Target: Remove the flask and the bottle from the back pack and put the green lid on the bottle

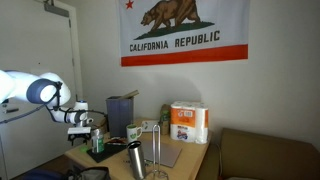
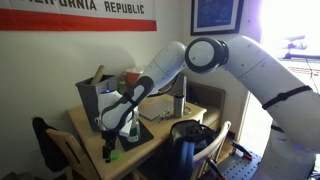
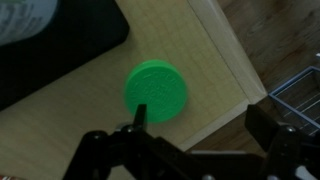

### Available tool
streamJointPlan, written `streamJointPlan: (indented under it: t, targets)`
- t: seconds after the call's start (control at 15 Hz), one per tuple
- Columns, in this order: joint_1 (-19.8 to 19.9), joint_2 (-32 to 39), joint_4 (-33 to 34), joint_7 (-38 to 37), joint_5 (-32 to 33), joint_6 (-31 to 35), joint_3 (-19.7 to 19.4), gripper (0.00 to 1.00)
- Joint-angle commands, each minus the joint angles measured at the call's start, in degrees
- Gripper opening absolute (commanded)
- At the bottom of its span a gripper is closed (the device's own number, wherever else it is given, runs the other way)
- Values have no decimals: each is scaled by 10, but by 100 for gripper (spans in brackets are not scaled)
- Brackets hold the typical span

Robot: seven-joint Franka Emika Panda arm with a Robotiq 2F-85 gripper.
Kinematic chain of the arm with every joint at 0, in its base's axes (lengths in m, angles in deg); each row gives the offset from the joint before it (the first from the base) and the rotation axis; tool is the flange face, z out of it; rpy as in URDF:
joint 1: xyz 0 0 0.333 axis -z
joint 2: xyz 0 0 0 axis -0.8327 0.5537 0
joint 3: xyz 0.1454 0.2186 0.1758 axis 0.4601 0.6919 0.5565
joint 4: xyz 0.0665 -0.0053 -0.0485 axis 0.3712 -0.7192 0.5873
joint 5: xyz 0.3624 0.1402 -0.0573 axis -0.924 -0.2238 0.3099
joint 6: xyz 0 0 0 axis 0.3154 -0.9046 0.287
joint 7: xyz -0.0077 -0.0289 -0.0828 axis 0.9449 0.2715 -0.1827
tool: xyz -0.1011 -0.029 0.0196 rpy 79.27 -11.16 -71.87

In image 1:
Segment white mug green logo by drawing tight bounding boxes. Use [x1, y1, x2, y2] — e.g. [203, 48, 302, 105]
[125, 123, 144, 145]

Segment white door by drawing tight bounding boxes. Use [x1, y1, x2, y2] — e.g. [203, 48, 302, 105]
[0, 0, 85, 180]

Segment brown cardboard tube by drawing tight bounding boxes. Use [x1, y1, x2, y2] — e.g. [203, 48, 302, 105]
[118, 89, 141, 101]

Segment brown sofa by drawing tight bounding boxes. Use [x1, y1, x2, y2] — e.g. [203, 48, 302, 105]
[217, 127, 320, 180]

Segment red pen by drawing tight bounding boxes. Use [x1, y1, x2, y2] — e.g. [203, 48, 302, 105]
[107, 137, 128, 143]

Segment silver laptop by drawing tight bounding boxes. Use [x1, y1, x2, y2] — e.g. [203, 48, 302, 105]
[139, 139, 183, 169]

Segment black tablet case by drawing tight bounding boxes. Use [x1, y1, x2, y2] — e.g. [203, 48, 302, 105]
[86, 141, 130, 164]

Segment grey plastic trash bin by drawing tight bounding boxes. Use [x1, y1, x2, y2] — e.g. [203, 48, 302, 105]
[105, 95, 135, 140]

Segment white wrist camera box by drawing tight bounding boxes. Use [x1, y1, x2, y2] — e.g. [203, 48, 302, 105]
[66, 126, 92, 136]

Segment orange paper towel pack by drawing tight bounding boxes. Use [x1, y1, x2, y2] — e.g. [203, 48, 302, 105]
[169, 100, 210, 145]

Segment green pencil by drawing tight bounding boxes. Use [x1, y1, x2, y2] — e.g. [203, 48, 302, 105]
[105, 142, 130, 147]

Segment brown paper bag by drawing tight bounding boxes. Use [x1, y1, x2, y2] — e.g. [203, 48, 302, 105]
[93, 116, 109, 135]

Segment clear bottle green label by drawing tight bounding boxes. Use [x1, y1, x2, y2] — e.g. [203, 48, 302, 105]
[90, 128, 106, 155]

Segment metal paper towel holder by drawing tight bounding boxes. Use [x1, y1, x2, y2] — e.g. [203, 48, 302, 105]
[144, 123, 170, 180]

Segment California Republic flag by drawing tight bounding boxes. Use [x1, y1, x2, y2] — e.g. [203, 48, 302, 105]
[115, 0, 251, 68]

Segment stainless steel flask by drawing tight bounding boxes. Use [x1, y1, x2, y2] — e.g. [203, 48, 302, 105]
[126, 139, 148, 180]

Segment black door lock handle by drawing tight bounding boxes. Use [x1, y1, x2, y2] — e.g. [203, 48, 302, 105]
[0, 102, 20, 115]

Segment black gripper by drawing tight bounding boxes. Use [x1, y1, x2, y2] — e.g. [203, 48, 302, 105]
[67, 132, 92, 148]

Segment grey door closer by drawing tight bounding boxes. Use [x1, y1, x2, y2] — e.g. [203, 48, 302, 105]
[42, 0, 71, 19]

